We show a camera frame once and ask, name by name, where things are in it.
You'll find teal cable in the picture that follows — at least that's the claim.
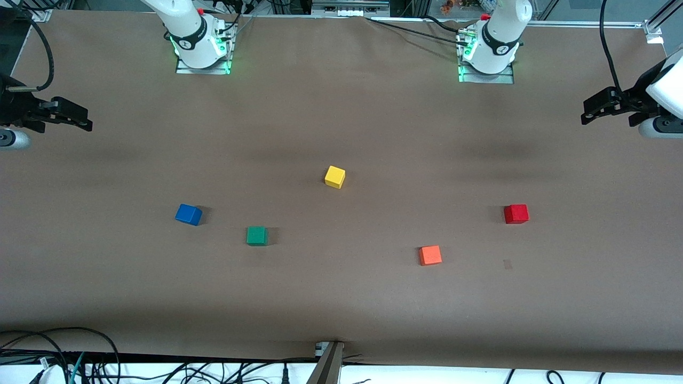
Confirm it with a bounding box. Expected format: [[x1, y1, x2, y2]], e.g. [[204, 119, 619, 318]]
[[68, 352, 86, 384]]

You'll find short black base cable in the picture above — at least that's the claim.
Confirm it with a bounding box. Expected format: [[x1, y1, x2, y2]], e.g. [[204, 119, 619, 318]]
[[422, 15, 466, 34]]

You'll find aluminium corner rail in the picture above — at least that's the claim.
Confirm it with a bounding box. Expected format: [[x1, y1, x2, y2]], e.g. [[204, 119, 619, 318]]
[[643, 0, 683, 44]]

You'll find brown table cover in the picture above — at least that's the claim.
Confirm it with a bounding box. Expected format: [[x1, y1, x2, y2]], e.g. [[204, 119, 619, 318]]
[[0, 10, 683, 374]]

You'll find long black base cable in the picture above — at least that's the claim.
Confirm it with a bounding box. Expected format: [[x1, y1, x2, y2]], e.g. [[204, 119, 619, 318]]
[[366, 17, 464, 45]]

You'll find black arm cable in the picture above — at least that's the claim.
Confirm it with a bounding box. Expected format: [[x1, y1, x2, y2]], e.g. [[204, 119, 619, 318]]
[[4, 0, 55, 92], [599, 0, 624, 94]]

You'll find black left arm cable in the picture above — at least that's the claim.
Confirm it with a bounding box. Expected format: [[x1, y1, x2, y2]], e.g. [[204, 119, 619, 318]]
[[599, 0, 624, 94]]

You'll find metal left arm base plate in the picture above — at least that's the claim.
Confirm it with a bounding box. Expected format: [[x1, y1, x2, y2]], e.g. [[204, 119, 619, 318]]
[[458, 58, 515, 85]]

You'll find grey power strip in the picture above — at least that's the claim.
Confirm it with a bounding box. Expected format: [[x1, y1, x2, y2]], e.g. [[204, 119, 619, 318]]
[[312, 0, 390, 18]]

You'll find black looping cable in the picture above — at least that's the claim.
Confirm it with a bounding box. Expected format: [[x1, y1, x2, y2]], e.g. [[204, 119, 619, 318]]
[[0, 326, 121, 384]]

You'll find thin aluminium edge rail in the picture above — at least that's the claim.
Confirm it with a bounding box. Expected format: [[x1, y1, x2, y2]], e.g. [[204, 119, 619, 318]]
[[534, 20, 649, 28]]

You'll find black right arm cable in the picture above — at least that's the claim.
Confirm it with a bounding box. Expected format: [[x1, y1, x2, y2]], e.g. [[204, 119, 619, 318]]
[[4, 0, 55, 92]]

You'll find orange cube block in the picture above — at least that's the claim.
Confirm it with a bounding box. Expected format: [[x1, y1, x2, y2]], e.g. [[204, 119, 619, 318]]
[[419, 245, 443, 267]]

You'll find red cube block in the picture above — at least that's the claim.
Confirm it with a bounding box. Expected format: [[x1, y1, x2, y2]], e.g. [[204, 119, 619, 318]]
[[504, 204, 530, 225]]

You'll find yellow cube block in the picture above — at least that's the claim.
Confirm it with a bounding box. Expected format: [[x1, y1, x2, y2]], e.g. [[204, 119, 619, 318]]
[[324, 165, 346, 190]]

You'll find grey metal post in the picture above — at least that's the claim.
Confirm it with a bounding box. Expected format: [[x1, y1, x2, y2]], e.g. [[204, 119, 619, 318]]
[[307, 341, 345, 384]]

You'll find blue cube block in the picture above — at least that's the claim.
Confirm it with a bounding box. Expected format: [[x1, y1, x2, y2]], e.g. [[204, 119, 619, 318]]
[[175, 204, 203, 227]]

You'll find aluminium corner bracket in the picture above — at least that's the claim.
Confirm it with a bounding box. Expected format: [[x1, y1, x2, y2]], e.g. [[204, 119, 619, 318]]
[[21, 0, 54, 23]]

